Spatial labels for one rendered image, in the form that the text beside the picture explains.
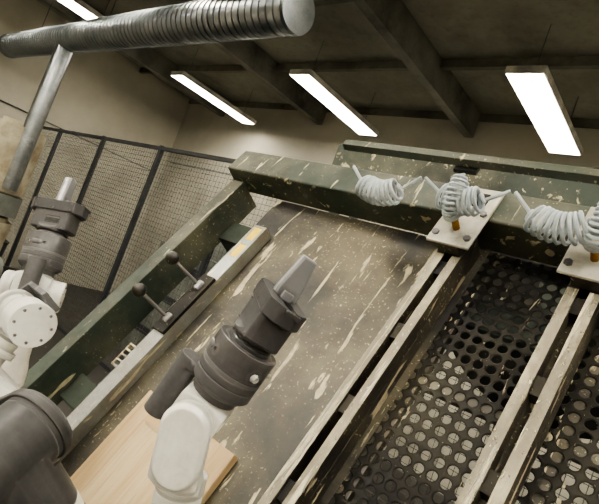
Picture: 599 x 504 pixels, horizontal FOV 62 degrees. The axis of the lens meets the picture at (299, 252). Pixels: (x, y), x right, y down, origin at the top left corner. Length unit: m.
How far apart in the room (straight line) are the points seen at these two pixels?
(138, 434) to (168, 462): 0.55
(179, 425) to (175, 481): 0.07
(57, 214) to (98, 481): 0.57
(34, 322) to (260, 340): 0.35
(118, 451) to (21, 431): 0.61
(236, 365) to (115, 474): 0.63
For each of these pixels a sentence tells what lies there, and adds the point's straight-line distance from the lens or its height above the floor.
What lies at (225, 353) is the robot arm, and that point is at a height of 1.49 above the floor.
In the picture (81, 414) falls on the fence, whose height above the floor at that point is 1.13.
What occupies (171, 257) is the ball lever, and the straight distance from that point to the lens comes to 1.35.
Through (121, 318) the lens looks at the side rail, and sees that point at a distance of 1.55.
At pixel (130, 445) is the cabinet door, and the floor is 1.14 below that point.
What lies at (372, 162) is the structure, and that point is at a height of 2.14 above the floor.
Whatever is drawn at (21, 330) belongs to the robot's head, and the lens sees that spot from 0.82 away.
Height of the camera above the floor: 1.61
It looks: 3 degrees up
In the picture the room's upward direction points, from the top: 20 degrees clockwise
